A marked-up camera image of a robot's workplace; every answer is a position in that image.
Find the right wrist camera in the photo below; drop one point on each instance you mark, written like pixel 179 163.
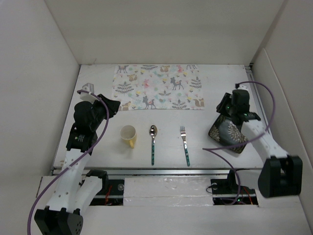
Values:
pixel 241 86

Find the aluminium front rail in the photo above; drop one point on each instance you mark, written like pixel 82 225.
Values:
pixel 163 171

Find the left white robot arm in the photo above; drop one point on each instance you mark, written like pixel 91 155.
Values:
pixel 63 213

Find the floral animal print cloth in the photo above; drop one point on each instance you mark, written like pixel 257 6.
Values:
pixel 151 86

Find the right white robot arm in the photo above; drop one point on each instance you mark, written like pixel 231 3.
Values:
pixel 281 174

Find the fork with teal handle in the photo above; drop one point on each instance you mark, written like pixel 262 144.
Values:
pixel 183 136

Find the black floral square plate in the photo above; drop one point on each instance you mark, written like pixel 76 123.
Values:
pixel 225 132

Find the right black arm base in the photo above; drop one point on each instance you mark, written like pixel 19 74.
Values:
pixel 225 191

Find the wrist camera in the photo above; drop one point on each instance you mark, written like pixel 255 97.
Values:
pixel 86 91
pixel 241 86

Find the spoon with teal handle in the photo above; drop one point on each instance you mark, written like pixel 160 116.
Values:
pixel 153 133

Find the yellow mug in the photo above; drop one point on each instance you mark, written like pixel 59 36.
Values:
pixel 129 135

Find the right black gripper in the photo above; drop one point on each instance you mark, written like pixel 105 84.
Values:
pixel 220 106

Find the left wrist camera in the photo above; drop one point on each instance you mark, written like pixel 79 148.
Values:
pixel 86 91

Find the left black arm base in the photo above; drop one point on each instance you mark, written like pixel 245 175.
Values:
pixel 112 190

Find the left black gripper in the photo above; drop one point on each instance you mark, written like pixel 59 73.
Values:
pixel 112 105

